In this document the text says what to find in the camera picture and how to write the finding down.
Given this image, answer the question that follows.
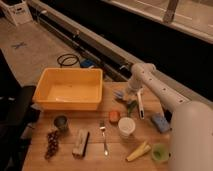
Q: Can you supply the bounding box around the blue grey towel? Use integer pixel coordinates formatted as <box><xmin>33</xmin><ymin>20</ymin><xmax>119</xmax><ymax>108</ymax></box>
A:
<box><xmin>113</xmin><ymin>90</ymin><xmax>127</xmax><ymax>104</ymax></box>

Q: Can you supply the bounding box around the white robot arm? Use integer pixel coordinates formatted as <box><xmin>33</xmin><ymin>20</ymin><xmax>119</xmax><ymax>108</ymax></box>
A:
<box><xmin>127</xmin><ymin>63</ymin><xmax>213</xmax><ymax>171</ymax></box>

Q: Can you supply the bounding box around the green cucumber toy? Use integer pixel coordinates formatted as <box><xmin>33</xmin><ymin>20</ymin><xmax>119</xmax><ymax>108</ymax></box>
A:
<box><xmin>127</xmin><ymin>100</ymin><xmax>137</xmax><ymax>117</ymax></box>

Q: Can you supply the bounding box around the white paper cup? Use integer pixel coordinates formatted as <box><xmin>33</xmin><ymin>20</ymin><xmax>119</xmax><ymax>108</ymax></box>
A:
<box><xmin>118</xmin><ymin>117</ymin><xmax>136</xmax><ymax>138</ymax></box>

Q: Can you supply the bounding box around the blue sponge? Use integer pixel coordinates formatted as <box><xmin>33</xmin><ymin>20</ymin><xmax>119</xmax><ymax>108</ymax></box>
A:
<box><xmin>151</xmin><ymin>114</ymin><xmax>170</xmax><ymax>133</ymax></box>

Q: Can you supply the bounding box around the blue object on floor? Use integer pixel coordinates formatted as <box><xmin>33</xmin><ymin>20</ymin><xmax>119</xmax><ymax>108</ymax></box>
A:
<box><xmin>80</xmin><ymin>59</ymin><xmax>94</xmax><ymax>68</ymax></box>

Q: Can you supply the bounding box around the silver fork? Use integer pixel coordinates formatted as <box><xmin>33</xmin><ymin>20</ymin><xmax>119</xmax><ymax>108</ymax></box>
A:
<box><xmin>99</xmin><ymin>120</ymin><xmax>109</xmax><ymax>156</ymax></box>

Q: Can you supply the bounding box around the yellow banana toy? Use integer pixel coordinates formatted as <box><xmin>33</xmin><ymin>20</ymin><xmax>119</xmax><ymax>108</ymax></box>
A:
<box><xmin>126</xmin><ymin>141</ymin><xmax>151</xmax><ymax>162</ymax></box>

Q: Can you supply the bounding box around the green plastic cup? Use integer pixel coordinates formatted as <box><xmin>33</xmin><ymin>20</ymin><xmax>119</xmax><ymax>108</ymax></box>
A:
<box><xmin>151</xmin><ymin>143</ymin><xmax>169</xmax><ymax>163</ymax></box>

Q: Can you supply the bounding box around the yellow plastic bin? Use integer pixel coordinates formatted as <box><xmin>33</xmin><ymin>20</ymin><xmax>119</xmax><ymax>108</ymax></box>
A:
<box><xmin>33</xmin><ymin>68</ymin><xmax>103</xmax><ymax>111</ymax></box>

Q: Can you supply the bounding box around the small metal cup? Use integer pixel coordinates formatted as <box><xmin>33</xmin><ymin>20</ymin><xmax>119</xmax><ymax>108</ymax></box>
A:
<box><xmin>54</xmin><ymin>115</ymin><xmax>69</xmax><ymax>132</ymax></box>

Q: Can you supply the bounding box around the wooden blackboard eraser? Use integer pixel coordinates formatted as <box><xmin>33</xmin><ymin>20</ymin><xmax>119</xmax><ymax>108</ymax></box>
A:
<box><xmin>72</xmin><ymin>129</ymin><xmax>90</xmax><ymax>157</ymax></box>

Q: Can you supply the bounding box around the purple grapes toy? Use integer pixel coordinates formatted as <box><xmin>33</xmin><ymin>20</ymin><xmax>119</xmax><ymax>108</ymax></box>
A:
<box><xmin>45</xmin><ymin>130</ymin><xmax>59</xmax><ymax>160</ymax></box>

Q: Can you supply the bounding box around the black chair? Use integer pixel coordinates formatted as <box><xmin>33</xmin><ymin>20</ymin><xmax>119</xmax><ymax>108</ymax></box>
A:
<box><xmin>0</xmin><ymin>49</ymin><xmax>40</xmax><ymax>171</ymax></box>

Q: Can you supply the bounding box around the white storage crate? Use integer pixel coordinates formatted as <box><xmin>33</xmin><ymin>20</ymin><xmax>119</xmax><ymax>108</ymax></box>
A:
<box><xmin>0</xmin><ymin>0</ymin><xmax>33</xmax><ymax>26</ymax></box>

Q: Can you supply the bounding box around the black coiled cable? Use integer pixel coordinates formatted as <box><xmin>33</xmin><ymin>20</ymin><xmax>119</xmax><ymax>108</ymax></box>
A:
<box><xmin>56</xmin><ymin>53</ymin><xmax>81</xmax><ymax>68</ymax></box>

